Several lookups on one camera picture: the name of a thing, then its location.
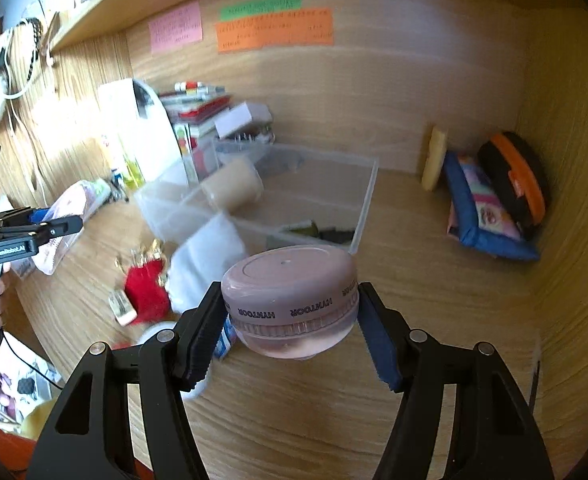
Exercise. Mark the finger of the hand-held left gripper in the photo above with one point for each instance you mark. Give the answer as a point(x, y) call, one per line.
point(56, 227)
point(36, 216)

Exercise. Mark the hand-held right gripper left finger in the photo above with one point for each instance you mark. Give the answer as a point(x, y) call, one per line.
point(201, 345)

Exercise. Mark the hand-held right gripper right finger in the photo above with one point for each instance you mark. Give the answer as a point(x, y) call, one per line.
point(379, 347)

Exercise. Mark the pink round lidded container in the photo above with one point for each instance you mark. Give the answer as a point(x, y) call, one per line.
point(289, 295)

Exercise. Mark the wooden desktop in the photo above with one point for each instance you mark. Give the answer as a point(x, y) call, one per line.
point(448, 360)

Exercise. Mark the white blue small tube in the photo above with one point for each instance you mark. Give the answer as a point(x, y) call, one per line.
point(224, 345)

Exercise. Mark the pink plastic packet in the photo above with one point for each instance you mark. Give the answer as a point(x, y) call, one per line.
point(71, 210)

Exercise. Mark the white translucent plastic bag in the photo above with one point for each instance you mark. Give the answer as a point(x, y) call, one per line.
point(209, 260)

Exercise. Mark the green small bottle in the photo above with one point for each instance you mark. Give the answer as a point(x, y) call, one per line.
point(133, 167)

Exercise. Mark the dark items in box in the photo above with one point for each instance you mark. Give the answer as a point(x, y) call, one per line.
point(319, 232)

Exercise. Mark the white paper bag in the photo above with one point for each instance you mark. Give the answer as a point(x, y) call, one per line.
point(139, 125)

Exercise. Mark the printed paper sheets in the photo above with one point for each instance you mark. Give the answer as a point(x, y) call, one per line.
point(19, 380)

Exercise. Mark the beige cylindrical roll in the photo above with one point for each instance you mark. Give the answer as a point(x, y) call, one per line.
point(234, 185)

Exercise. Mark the blue patterned pencil pouch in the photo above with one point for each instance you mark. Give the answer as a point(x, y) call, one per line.
point(478, 210)

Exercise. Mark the clear plastic storage box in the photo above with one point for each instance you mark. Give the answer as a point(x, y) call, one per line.
point(319, 185)

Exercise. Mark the stack of books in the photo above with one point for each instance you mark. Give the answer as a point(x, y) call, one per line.
point(199, 110)

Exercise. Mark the pale yellow round sponge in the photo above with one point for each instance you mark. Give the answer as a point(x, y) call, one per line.
point(433, 157)

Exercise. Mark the white small box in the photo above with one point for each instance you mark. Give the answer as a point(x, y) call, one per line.
point(239, 117)

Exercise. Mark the black orange zipper case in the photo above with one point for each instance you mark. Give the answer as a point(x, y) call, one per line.
point(516, 182)

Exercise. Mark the pink sticky note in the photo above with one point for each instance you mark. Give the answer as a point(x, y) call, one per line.
point(176, 27)

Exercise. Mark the orange sticky note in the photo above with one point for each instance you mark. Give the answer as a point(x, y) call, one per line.
point(274, 30)

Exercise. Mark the green sticky note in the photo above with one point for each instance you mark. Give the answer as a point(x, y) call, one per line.
point(261, 6)

